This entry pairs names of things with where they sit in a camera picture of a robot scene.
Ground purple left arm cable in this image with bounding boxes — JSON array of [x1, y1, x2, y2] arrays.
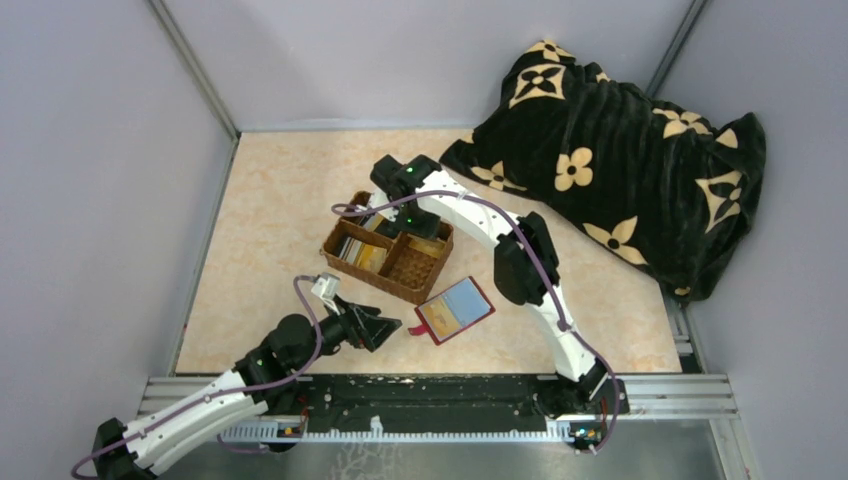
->
[[69, 274, 326, 480]]

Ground cards in lower compartment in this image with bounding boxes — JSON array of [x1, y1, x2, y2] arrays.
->
[[338, 236, 368, 265]]

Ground cards in compartment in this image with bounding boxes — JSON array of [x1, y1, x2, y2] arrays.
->
[[358, 214, 393, 237], [338, 236, 368, 265]]

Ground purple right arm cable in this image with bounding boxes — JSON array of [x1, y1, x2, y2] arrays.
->
[[331, 190, 627, 455]]

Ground black floral blanket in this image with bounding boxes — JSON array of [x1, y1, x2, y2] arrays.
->
[[440, 39, 767, 302]]

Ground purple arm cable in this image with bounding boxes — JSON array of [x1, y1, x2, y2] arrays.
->
[[331, 190, 627, 455], [69, 274, 326, 480]]

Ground red leather card holder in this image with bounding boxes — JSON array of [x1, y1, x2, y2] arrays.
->
[[407, 276, 496, 345]]

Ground brown wicker basket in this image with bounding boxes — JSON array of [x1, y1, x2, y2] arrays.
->
[[321, 216, 453, 304]]

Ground cards in upper compartment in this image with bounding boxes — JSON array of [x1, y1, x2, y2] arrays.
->
[[358, 214, 393, 237]]

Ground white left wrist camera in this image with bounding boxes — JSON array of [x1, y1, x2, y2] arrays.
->
[[311, 272, 340, 314]]

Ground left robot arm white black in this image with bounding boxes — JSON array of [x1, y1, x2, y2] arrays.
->
[[91, 298, 402, 479]]

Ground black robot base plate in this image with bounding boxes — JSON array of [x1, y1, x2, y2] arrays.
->
[[235, 372, 631, 439]]

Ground aluminium frame rail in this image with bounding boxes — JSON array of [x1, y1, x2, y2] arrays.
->
[[135, 374, 740, 445]]

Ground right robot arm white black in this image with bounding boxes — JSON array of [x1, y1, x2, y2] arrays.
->
[[369, 155, 609, 401]]

